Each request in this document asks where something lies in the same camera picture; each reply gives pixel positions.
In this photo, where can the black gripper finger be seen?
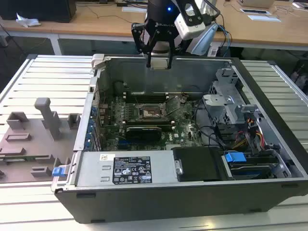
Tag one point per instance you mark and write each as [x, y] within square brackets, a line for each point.
[171, 41]
[138, 36]

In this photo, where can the metal locking lever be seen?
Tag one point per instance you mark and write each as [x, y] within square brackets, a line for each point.
[136, 100]

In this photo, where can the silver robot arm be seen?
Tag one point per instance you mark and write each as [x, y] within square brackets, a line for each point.
[203, 38]

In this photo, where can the black RAM slot row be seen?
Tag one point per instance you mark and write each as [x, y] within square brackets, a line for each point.
[146, 122]
[144, 98]

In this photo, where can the CPU socket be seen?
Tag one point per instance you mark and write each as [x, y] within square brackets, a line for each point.
[150, 111]

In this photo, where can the blue slot retention clip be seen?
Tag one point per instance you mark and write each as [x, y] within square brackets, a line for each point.
[94, 111]
[88, 137]
[86, 145]
[91, 125]

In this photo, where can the blue expansion slot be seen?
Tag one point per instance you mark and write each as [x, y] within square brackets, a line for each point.
[126, 143]

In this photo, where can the white plug adapter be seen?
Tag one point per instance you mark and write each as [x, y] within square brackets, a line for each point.
[213, 51]

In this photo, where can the wooden desk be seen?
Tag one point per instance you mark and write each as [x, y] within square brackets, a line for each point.
[24, 30]
[96, 26]

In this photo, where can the grey case release latch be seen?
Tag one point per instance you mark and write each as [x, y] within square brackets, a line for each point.
[97, 61]

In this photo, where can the black coin battery holder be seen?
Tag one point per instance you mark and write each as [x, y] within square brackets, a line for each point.
[183, 99]

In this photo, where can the metal drive cage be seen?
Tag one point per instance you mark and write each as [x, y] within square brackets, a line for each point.
[216, 103]

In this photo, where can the dark framed tablet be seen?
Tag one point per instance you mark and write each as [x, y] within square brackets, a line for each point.
[255, 11]

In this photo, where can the green motherboard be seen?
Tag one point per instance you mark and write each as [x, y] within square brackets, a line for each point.
[185, 130]

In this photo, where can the cardboard box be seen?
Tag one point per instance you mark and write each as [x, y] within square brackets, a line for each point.
[257, 3]

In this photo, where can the black graphics card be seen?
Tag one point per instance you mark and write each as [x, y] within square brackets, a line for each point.
[144, 133]

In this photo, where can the black box on desk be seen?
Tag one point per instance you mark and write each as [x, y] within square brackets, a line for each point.
[36, 9]

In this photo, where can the crumpled white paper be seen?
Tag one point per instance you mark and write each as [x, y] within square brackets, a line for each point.
[26, 21]

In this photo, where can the hard disk in blue carrier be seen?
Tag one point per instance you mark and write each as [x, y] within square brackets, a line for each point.
[234, 157]

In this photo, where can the grey power supply unit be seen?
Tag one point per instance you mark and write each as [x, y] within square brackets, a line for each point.
[91, 168]

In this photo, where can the grey parts rack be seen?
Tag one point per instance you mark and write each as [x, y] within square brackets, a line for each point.
[36, 144]

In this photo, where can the blue case latch clip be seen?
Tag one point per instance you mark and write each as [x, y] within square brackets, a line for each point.
[57, 172]

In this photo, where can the green RAM stick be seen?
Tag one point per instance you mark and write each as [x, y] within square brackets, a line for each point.
[31, 158]

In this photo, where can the black open PC case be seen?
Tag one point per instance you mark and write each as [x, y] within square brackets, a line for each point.
[168, 204]

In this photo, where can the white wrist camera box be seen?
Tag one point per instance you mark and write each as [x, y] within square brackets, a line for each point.
[190, 29]

